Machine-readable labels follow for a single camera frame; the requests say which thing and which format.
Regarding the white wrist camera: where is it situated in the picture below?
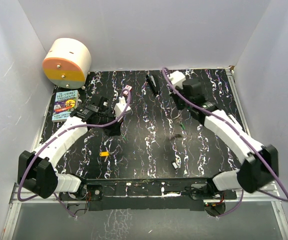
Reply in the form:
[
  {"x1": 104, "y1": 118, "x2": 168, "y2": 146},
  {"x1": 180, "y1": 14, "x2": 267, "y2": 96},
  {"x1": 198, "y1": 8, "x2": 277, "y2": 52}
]
[
  {"x1": 168, "y1": 70, "x2": 186, "y2": 89},
  {"x1": 114, "y1": 96, "x2": 127, "y2": 119}
]

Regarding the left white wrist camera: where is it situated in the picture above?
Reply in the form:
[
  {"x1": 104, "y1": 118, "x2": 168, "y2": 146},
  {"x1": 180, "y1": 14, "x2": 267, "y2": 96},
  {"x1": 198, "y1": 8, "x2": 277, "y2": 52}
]
[{"x1": 114, "y1": 96, "x2": 127, "y2": 119}]

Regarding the small red white box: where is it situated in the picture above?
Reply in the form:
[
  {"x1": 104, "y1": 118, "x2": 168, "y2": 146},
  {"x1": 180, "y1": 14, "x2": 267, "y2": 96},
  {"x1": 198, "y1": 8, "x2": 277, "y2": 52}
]
[{"x1": 123, "y1": 85, "x2": 132, "y2": 95}]

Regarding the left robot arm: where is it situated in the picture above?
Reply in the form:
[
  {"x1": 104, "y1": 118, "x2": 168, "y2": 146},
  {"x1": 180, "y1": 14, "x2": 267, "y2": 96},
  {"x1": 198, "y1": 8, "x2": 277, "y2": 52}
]
[{"x1": 17, "y1": 95, "x2": 131, "y2": 200}]

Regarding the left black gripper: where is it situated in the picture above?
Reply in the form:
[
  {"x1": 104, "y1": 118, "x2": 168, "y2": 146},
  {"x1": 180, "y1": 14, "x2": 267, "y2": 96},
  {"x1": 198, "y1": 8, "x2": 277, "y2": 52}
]
[{"x1": 97, "y1": 109, "x2": 124, "y2": 138}]

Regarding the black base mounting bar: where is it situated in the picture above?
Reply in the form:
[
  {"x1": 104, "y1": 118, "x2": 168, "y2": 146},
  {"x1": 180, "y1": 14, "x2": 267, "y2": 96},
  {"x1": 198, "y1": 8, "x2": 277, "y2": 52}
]
[{"x1": 58, "y1": 177, "x2": 237, "y2": 217}]

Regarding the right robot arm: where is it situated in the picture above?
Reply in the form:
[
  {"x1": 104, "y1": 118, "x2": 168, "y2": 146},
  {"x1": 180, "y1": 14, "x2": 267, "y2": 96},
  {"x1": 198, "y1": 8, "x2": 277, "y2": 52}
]
[{"x1": 168, "y1": 76, "x2": 279, "y2": 199}]

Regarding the white rectangular device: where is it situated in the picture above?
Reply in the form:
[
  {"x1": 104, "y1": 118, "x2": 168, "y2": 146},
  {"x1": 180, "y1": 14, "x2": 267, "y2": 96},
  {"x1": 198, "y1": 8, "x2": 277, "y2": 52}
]
[{"x1": 228, "y1": 114, "x2": 244, "y2": 132}]

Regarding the purple cable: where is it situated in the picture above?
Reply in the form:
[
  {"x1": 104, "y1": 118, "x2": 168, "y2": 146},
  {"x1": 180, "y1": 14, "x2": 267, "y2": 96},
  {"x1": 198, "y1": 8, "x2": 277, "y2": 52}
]
[
  {"x1": 16, "y1": 89, "x2": 132, "y2": 218},
  {"x1": 161, "y1": 66, "x2": 288, "y2": 218}
]

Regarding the small black white clip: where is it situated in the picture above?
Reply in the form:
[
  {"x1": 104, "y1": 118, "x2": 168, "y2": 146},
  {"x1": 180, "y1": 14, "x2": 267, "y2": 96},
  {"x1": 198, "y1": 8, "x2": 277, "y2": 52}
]
[{"x1": 171, "y1": 161, "x2": 179, "y2": 170}]

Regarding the key with green tag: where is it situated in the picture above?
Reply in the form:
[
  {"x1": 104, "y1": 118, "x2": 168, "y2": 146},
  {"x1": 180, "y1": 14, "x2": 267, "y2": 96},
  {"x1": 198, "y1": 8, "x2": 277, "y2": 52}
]
[{"x1": 180, "y1": 123, "x2": 186, "y2": 131}]

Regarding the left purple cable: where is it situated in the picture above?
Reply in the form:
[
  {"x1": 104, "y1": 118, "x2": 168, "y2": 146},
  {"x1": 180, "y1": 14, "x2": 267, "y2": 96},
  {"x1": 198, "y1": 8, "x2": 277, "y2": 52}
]
[{"x1": 16, "y1": 89, "x2": 132, "y2": 218}]

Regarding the round pastel drawer box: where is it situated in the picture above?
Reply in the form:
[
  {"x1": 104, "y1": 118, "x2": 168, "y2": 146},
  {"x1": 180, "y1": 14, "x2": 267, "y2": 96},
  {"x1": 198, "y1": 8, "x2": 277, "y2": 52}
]
[{"x1": 42, "y1": 38, "x2": 92, "y2": 90}]

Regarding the blue children's paperback book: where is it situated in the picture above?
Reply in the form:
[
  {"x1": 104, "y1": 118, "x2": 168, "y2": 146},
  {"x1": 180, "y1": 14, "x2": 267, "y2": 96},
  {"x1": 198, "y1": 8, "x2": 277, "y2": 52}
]
[{"x1": 52, "y1": 90, "x2": 80, "y2": 123}]

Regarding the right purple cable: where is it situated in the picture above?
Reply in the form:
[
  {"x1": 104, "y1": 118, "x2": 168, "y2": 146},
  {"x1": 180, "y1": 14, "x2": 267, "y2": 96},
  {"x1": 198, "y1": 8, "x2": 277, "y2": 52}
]
[{"x1": 161, "y1": 66, "x2": 288, "y2": 218}]

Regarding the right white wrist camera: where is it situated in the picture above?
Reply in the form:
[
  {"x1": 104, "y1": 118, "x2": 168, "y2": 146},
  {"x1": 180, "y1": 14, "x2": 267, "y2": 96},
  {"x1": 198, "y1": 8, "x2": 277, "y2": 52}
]
[{"x1": 168, "y1": 70, "x2": 186, "y2": 89}]

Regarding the black stapler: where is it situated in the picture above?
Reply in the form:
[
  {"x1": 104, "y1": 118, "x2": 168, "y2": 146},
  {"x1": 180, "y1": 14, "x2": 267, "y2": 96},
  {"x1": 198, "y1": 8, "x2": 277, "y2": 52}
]
[{"x1": 146, "y1": 74, "x2": 161, "y2": 96}]

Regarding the key with yellow tag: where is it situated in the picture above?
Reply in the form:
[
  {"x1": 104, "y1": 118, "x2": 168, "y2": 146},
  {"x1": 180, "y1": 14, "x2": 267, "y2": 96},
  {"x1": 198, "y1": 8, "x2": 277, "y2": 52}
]
[{"x1": 99, "y1": 151, "x2": 110, "y2": 162}]

